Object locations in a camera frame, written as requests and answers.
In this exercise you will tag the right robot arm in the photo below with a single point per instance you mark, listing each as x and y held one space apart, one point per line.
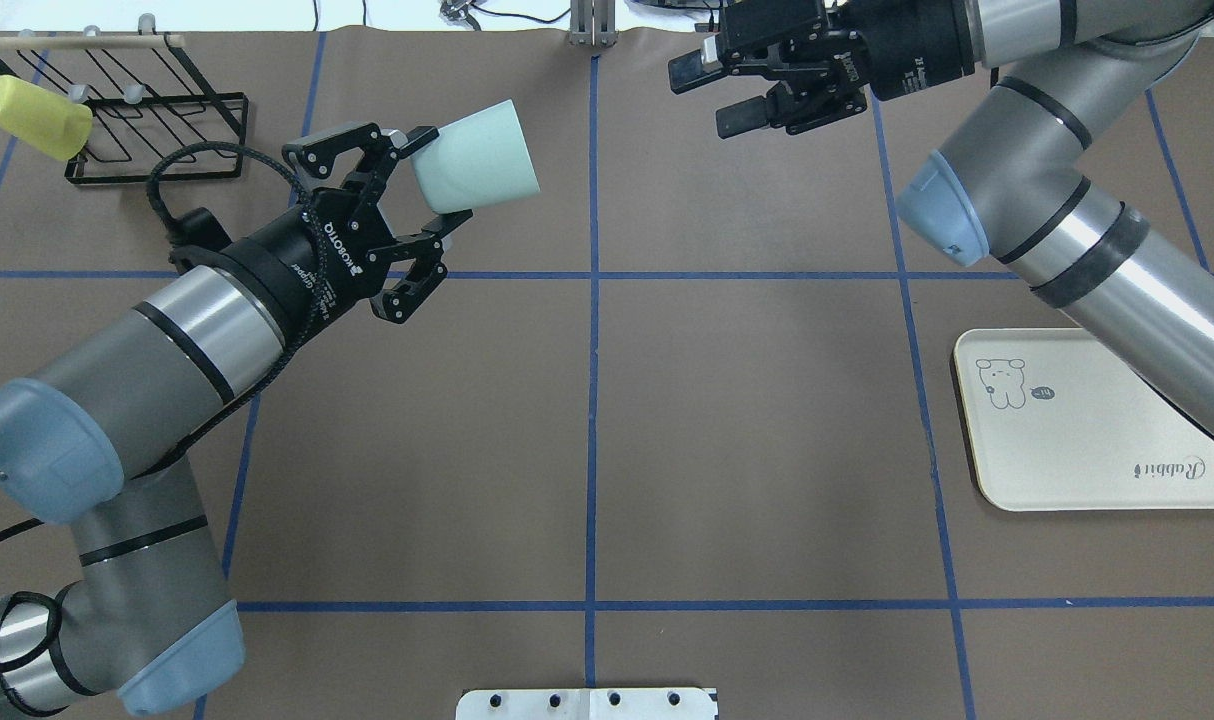
1006 183

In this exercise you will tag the yellow cup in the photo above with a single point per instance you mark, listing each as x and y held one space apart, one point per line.
47 122

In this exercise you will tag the pale green cup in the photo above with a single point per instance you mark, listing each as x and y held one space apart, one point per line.
476 162

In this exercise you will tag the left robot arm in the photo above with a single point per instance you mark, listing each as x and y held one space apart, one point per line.
98 439

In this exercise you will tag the black wire cup rack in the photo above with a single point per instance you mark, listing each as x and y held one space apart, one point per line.
146 96

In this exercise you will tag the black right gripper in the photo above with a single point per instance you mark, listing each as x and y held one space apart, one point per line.
909 47

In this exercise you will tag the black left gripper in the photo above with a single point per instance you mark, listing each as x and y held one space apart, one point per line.
302 262

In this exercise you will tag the cream rabbit tray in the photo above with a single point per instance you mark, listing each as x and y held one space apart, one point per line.
1054 422

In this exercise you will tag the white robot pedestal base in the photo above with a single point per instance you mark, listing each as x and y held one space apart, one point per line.
590 703

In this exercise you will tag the aluminium frame post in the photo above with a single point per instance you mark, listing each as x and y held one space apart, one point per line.
593 23

